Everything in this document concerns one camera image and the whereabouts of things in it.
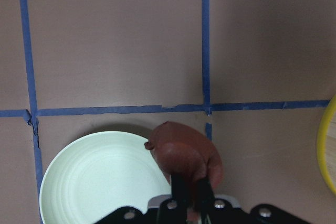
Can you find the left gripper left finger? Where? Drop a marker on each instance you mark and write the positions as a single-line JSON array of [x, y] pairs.
[[179, 190]]

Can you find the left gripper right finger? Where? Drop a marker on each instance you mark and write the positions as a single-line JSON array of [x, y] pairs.
[[204, 193]]

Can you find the brown bun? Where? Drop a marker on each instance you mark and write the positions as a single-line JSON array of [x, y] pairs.
[[181, 150]]

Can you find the yellow steamer layer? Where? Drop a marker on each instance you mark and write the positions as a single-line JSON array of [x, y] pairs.
[[326, 145]]

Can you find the light green plate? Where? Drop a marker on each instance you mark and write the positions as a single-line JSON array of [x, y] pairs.
[[97, 174]]

